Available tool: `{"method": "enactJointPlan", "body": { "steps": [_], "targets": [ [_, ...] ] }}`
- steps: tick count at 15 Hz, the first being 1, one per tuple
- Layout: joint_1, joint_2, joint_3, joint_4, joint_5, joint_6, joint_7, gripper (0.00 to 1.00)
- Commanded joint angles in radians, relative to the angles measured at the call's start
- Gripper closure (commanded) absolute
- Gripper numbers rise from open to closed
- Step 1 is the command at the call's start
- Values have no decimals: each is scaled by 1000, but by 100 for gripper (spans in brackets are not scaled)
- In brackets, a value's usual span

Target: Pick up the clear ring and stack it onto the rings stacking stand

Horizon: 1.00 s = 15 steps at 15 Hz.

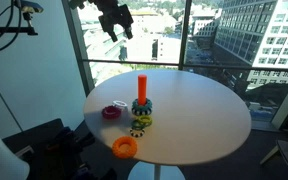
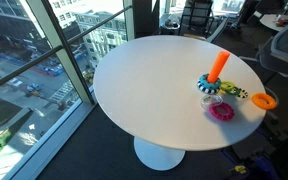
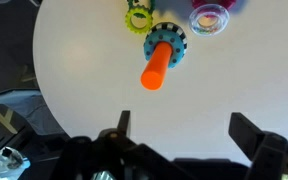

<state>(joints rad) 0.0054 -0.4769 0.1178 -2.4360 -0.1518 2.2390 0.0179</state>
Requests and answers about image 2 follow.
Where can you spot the white table pedestal base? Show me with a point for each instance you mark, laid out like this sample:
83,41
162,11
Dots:
157,158

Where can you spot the black office chair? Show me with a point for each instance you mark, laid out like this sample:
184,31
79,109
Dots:
197,15

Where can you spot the colourful equipment pile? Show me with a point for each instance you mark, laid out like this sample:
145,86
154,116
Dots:
267,160

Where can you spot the dark horizontal window rail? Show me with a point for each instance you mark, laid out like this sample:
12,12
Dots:
24,67

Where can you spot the orange stacking post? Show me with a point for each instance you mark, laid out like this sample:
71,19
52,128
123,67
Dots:
218,66

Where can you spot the white round background table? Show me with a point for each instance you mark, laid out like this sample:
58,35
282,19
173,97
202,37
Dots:
270,21

